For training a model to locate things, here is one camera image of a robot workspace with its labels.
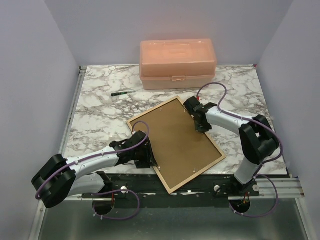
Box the brown cardboard backing sheet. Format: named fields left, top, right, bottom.
left=130, top=98, right=224, bottom=192

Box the small green black screwdriver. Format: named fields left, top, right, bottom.
left=110, top=91, right=133, bottom=97

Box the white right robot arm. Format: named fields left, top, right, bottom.
left=183, top=96, right=280, bottom=196

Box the rectangular picture frame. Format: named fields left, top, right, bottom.
left=126, top=95, right=228, bottom=195

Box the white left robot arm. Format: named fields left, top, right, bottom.
left=31, top=130, right=157, bottom=208

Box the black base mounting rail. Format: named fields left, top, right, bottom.
left=68, top=171, right=260, bottom=209

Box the aluminium extrusion frame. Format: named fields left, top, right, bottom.
left=30, top=65, right=308, bottom=240

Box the orange translucent plastic toolbox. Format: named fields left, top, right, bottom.
left=139, top=38, right=217, bottom=90

